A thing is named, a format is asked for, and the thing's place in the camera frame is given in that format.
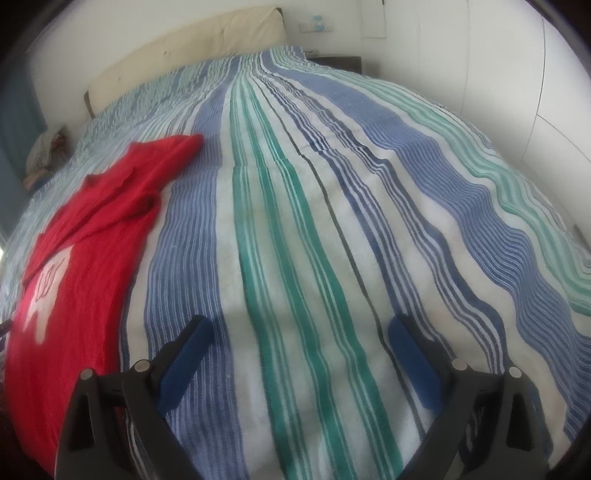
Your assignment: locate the white wardrobe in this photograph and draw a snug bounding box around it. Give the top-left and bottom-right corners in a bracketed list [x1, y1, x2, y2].
[383, 0, 591, 232]

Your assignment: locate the dark wooden nightstand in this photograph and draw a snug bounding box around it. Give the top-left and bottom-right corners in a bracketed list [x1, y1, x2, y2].
[310, 55, 363, 75]

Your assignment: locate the striped bedspread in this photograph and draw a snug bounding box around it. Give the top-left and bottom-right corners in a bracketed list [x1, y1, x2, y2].
[0, 45, 591, 480]

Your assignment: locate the red knitted sweater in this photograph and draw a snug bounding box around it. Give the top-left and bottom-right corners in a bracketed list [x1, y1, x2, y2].
[4, 134, 205, 478]

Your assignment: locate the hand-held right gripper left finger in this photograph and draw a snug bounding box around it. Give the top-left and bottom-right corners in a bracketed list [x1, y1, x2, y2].
[55, 315, 214, 480]

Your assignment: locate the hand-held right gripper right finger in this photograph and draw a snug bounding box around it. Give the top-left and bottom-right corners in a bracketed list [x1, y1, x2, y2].
[388, 315, 548, 480]

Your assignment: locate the wall socket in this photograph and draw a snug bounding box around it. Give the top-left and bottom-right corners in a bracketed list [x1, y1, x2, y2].
[300, 14, 333, 33]

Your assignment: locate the pile of mixed clothes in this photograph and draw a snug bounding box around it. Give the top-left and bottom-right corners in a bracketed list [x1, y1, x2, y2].
[25, 129, 70, 185]

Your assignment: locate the cream padded headboard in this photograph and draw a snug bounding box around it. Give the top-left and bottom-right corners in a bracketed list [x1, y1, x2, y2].
[83, 6, 289, 121]

